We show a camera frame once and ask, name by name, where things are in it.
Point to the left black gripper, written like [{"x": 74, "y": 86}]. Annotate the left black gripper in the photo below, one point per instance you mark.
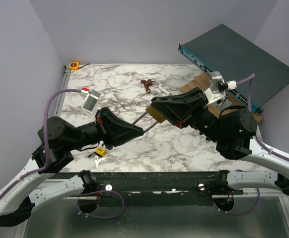
[{"x": 115, "y": 130}]

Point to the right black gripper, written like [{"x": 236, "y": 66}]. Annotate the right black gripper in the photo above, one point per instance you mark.
[{"x": 180, "y": 110}]

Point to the small brass long-shackle padlock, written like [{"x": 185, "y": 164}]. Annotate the small brass long-shackle padlock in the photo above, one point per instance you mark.
[{"x": 154, "y": 113}]

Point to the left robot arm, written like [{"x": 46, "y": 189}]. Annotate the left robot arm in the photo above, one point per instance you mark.
[{"x": 59, "y": 138}]

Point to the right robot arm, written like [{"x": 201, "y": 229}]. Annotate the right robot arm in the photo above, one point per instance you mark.
[{"x": 235, "y": 137}]

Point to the yellow padlock with keys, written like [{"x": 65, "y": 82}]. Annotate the yellow padlock with keys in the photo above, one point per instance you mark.
[{"x": 98, "y": 155}]

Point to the white faucet tap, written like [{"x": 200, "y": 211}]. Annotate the white faucet tap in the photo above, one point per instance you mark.
[{"x": 160, "y": 90}]

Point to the brown faucet tap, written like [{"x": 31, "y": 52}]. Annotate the brown faucet tap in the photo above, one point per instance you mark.
[{"x": 147, "y": 84}]

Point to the orange tape measure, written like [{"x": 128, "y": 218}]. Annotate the orange tape measure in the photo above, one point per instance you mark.
[{"x": 75, "y": 65}]

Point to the metal switch stand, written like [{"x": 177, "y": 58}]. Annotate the metal switch stand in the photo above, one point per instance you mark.
[{"x": 222, "y": 103}]

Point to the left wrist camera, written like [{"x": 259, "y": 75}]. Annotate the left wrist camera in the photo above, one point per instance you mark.
[{"x": 91, "y": 98}]

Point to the teal network switch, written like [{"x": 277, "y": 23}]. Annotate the teal network switch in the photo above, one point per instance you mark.
[{"x": 224, "y": 50}]

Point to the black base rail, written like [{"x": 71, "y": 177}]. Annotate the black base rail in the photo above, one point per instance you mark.
[{"x": 169, "y": 189}]

